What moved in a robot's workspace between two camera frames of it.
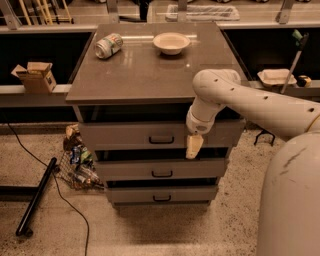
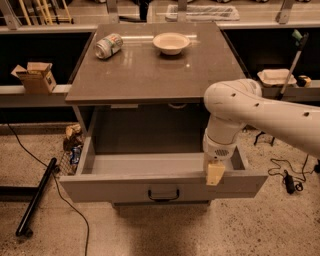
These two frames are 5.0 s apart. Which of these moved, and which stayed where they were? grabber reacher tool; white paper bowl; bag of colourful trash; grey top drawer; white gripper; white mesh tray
Moved: grey top drawer; white gripper
Stayed: grabber reacher tool; white mesh tray; white paper bowl; bag of colourful trash
